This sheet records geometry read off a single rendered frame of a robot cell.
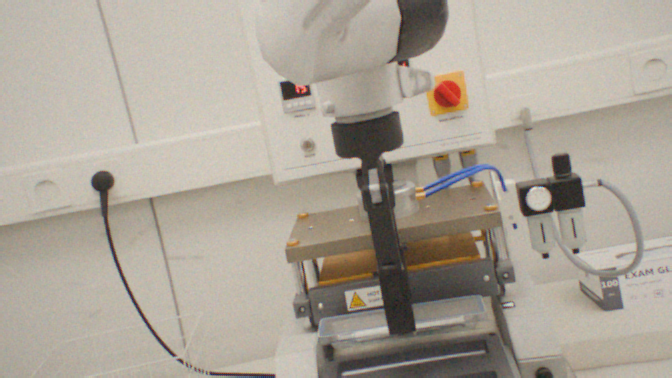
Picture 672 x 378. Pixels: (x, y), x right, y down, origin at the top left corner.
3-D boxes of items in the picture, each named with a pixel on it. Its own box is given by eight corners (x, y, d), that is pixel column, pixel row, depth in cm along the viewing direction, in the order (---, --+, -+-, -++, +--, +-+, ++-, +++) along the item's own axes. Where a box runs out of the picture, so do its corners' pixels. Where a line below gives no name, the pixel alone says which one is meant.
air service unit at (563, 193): (504, 260, 138) (487, 164, 135) (608, 244, 136) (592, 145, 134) (509, 270, 133) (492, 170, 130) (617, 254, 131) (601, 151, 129)
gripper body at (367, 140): (331, 116, 102) (347, 195, 104) (327, 128, 93) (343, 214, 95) (398, 104, 101) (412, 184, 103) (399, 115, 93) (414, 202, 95)
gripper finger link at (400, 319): (404, 266, 98) (405, 268, 97) (416, 328, 99) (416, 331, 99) (377, 271, 98) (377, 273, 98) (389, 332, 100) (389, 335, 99)
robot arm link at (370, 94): (310, 77, 92) (320, 130, 93) (434, 53, 91) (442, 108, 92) (318, 66, 104) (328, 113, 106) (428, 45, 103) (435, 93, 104)
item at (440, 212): (312, 263, 139) (295, 181, 137) (517, 227, 136) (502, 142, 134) (298, 317, 115) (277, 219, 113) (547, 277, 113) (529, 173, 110)
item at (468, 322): (320, 357, 101) (317, 337, 100) (323, 337, 106) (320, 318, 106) (490, 332, 99) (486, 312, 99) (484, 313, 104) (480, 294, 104)
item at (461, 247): (331, 272, 132) (318, 210, 130) (483, 246, 130) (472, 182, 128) (324, 312, 115) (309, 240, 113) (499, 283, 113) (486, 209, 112)
